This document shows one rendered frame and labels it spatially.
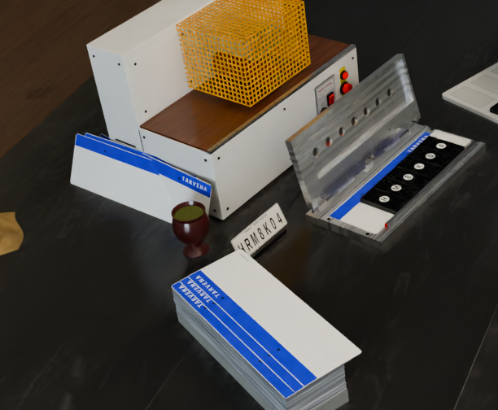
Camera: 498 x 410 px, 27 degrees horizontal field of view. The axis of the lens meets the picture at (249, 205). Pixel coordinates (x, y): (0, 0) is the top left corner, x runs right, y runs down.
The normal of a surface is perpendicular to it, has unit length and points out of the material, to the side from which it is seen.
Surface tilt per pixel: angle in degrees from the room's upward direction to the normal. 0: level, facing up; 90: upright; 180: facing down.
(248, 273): 0
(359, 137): 76
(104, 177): 63
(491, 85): 0
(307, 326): 0
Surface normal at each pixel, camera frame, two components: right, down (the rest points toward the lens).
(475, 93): -0.13, -0.80
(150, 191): -0.61, 0.11
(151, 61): 0.75, 0.30
